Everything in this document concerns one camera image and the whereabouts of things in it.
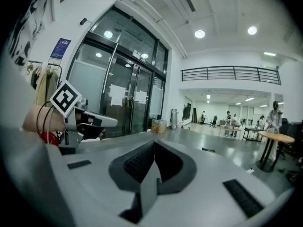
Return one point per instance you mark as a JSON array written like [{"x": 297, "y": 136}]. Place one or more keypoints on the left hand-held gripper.
[{"x": 65, "y": 97}]

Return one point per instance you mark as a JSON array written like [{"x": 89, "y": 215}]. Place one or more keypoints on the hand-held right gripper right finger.
[{"x": 175, "y": 169}]

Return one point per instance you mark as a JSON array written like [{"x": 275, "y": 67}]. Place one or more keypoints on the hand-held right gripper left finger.
[{"x": 132, "y": 169}]

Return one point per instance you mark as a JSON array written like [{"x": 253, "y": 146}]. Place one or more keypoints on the person's left forearm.
[{"x": 42, "y": 119}]

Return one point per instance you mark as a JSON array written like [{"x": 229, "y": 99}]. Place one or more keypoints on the red object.
[{"x": 50, "y": 138}]

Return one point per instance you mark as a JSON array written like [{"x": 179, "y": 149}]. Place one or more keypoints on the white paper notice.
[
  {"x": 116, "y": 94},
  {"x": 140, "y": 97}
]

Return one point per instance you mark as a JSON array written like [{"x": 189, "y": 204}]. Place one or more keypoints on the yellow cardboard box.
[{"x": 159, "y": 126}]

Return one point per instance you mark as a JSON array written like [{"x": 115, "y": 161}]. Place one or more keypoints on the black framed glass door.
[{"x": 125, "y": 84}]

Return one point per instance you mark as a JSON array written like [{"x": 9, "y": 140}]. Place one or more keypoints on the beige hanging coat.
[{"x": 47, "y": 86}]

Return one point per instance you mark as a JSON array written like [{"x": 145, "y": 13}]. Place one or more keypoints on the black office chair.
[{"x": 214, "y": 122}]

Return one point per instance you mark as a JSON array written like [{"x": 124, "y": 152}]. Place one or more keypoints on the black clothes rack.
[{"x": 55, "y": 66}]

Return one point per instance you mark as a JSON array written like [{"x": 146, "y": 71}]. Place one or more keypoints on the long wooden table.
[{"x": 230, "y": 127}]

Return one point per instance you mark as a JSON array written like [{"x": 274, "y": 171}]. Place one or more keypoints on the dark hanging garment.
[{"x": 34, "y": 78}]

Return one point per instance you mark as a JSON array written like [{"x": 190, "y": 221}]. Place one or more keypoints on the black low desk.
[{"x": 253, "y": 130}]

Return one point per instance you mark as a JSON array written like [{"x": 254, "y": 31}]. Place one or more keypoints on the person's white printed shirt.
[{"x": 16, "y": 63}]

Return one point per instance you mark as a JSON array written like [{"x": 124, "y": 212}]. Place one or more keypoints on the round wooden table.
[{"x": 275, "y": 136}]

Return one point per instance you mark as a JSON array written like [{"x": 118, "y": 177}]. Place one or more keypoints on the black balcony railing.
[{"x": 232, "y": 73}]

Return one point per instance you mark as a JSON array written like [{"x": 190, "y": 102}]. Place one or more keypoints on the large black chair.
[{"x": 292, "y": 136}]

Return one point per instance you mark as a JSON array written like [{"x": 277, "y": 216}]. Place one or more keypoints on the round ceiling light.
[
  {"x": 252, "y": 30},
  {"x": 200, "y": 33}
]

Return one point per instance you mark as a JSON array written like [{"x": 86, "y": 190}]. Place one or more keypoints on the ceiling air vent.
[{"x": 190, "y": 4}]

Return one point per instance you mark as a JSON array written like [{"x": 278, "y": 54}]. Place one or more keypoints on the grey standing frame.
[{"x": 174, "y": 118}]

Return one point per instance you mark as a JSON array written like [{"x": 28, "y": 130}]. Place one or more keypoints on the blue wall poster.
[{"x": 60, "y": 48}]

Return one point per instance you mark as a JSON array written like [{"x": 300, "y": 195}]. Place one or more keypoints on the small black wall box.
[{"x": 83, "y": 21}]

